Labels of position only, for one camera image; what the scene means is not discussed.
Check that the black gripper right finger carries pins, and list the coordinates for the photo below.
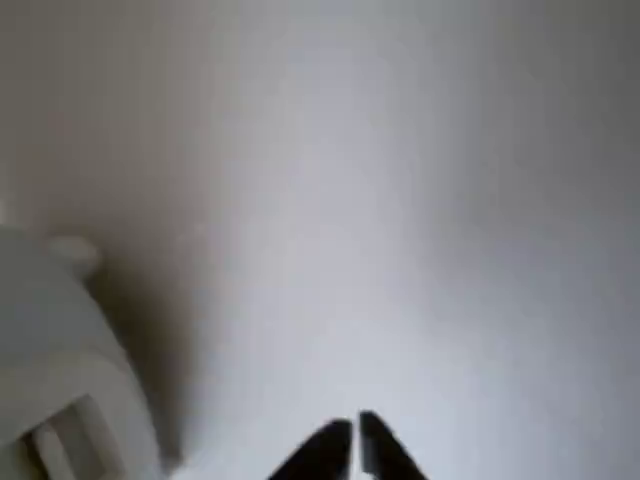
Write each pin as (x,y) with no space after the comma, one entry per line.
(382,455)

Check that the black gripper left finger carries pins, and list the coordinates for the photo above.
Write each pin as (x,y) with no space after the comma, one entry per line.
(327,455)

